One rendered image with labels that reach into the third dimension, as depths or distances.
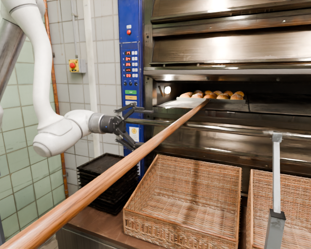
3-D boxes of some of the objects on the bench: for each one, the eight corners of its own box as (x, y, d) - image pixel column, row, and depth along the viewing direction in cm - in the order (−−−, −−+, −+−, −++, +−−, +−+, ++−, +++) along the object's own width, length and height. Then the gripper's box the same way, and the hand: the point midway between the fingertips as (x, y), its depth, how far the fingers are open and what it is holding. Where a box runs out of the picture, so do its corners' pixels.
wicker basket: (156, 188, 150) (156, 153, 144) (238, 206, 129) (243, 166, 122) (121, 234, 106) (119, 186, 100) (236, 273, 85) (243, 217, 79)
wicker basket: (244, 208, 128) (249, 167, 121) (361, 234, 106) (374, 187, 100) (244, 276, 84) (252, 219, 78) (442, 345, 63) (475, 273, 56)
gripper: (110, 94, 87) (156, 96, 79) (112, 148, 93) (155, 156, 85) (98, 95, 80) (148, 98, 72) (102, 154, 86) (148, 163, 78)
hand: (149, 129), depth 79 cm, fingers open, 13 cm apart
